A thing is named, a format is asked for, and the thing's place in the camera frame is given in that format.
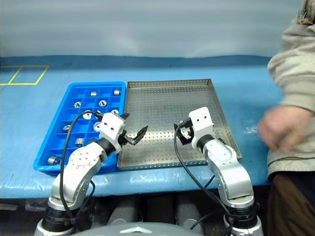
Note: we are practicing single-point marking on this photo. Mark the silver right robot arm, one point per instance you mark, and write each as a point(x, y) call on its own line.
point(229, 169)

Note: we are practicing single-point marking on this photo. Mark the metal roller with centre hole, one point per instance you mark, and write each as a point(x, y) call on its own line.
point(66, 127)
point(77, 104)
point(103, 103)
point(79, 141)
point(114, 111)

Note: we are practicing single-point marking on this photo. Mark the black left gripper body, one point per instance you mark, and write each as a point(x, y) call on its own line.
point(124, 140)

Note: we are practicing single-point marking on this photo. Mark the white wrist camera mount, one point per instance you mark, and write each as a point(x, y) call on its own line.
point(112, 124)
point(201, 120)

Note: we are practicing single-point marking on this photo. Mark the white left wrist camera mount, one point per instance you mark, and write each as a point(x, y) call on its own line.
point(112, 124)

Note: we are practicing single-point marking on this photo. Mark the person's bare hand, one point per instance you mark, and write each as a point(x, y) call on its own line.
point(283, 127)

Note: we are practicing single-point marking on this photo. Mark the blue plastic table cover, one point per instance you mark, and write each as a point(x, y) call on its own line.
point(246, 98)

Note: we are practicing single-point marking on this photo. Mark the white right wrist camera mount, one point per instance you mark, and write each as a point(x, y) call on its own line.
point(201, 120)

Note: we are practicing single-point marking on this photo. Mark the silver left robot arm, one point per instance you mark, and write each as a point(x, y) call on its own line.
point(78, 167)

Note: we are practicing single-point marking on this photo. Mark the blue plastic compartment tray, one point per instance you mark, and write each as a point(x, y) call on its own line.
point(56, 142)

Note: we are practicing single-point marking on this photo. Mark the wide flat metal roller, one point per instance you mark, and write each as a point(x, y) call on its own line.
point(87, 116)

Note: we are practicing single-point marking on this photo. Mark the perforated steel tray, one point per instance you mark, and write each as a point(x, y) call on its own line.
point(160, 105)

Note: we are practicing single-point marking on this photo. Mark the dark grey rounded shape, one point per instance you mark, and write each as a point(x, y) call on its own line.
point(189, 214)
point(124, 211)

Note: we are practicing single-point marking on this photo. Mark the grey robot torso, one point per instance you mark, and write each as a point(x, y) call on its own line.
point(137, 231)

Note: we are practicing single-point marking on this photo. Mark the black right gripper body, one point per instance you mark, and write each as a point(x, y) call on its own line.
point(190, 130)

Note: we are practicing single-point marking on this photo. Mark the metal roller lying sideways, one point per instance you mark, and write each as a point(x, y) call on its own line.
point(93, 93)
point(117, 92)

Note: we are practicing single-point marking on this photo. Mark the person in beige jacket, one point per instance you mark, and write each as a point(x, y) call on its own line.
point(295, 61)

